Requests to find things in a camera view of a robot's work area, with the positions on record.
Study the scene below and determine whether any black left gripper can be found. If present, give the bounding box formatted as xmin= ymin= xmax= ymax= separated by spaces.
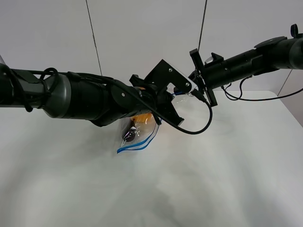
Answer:
xmin=129 ymin=74 xmax=184 ymax=126

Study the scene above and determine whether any clear zip bag blue seal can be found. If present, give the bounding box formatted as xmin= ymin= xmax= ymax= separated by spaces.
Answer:
xmin=115 ymin=117 xmax=159 ymax=154

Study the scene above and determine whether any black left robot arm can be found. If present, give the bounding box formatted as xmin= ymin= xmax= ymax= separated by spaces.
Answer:
xmin=0 ymin=64 xmax=183 ymax=127

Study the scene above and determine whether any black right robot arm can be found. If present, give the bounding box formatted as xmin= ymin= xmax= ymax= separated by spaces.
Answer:
xmin=202 ymin=24 xmax=303 ymax=90

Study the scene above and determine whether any yellow lemon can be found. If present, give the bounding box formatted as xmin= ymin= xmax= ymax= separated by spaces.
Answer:
xmin=131 ymin=113 xmax=153 ymax=124

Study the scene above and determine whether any purple eggplant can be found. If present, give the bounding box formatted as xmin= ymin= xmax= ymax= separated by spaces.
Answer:
xmin=122 ymin=121 xmax=137 ymax=142

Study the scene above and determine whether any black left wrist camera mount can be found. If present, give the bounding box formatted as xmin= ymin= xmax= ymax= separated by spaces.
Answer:
xmin=144 ymin=60 xmax=197 ymax=94

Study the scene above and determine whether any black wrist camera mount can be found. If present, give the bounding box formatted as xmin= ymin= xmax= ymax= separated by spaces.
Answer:
xmin=189 ymin=49 xmax=217 ymax=107
xmin=144 ymin=60 xmax=197 ymax=94

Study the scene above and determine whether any black camera cable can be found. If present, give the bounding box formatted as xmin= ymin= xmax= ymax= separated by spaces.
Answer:
xmin=151 ymin=91 xmax=213 ymax=135

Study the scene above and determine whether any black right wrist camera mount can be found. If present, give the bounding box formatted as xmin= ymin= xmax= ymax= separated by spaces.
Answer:
xmin=189 ymin=49 xmax=217 ymax=107

